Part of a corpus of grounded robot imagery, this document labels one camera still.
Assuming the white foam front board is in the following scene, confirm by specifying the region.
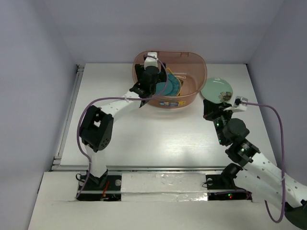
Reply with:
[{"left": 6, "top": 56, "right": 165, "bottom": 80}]
[{"left": 29, "top": 172, "right": 294, "bottom": 230}]

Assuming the black square floral plate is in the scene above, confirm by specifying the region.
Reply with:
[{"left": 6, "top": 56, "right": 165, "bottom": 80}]
[{"left": 177, "top": 79, "right": 184, "bottom": 96}]

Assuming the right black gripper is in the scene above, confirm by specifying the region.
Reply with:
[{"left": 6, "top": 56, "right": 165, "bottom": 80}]
[{"left": 203, "top": 98, "right": 235, "bottom": 145}]

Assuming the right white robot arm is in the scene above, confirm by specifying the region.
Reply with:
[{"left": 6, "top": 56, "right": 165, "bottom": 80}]
[{"left": 203, "top": 97, "right": 307, "bottom": 230}]

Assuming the aluminium table rail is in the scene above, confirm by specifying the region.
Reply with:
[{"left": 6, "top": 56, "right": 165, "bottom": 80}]
[{"left": 50, "top": 64, "right": 85, "bottom": 172}]

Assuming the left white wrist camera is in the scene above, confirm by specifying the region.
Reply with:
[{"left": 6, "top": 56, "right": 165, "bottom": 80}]
[{"left": 144, "top": 52, "right": 158, "bottom": 69}]

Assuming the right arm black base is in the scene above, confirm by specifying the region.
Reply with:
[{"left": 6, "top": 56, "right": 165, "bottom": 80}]
[{"left": 202, "top": 174, "right": 246, "bottom": 192}]

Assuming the teal scalloped plate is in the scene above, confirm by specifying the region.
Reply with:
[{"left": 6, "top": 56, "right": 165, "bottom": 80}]
[{"left": 155, "top": 73, "right": 181, "bottom": 96}]

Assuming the fan-shaped woven plate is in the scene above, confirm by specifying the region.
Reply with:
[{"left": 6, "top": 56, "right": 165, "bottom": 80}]
[{"left": 165, "top": 68, "right": 181, "bottom": 96}]

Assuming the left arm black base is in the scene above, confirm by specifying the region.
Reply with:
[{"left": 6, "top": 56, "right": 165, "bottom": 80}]
[{"left": 76, "top": 173, "right": 122, "bottom": 201}]

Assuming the light green floral plate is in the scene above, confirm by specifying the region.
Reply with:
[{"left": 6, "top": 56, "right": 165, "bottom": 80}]
[{"left": 201, "top": 78, "right": 233, "bottom": 104}]

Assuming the pink translucent plastic bin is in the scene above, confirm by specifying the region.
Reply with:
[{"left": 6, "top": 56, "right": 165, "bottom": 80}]
[{"left": 132, "top": 50, "right": 207, "bottom": 109}]

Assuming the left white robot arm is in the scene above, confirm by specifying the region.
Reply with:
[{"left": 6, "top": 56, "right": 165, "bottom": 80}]
[{"left": 77, "top": 55, "right": 169, "bottom": 189}]

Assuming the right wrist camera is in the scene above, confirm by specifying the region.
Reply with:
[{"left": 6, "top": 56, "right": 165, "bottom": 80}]
[{"left": 224, "top": 96, "right": 248, "bottom": 113}]

